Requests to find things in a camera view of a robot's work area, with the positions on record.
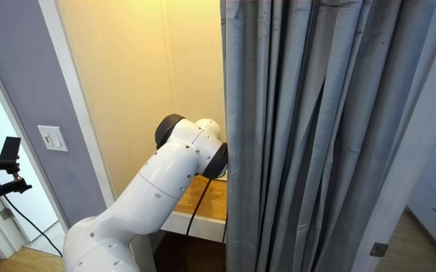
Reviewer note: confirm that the white door frame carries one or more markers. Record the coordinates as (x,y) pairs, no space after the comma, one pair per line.
(70,74)

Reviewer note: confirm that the black camera on stand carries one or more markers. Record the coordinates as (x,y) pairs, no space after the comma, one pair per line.
(9,165)

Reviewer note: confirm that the grey curtain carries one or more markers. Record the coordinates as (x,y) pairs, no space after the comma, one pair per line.
(318,95)

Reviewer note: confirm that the white light switch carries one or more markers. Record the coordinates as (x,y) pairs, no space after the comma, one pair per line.
(52,138)

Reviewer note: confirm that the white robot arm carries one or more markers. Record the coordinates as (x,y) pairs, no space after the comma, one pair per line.
(184,150)

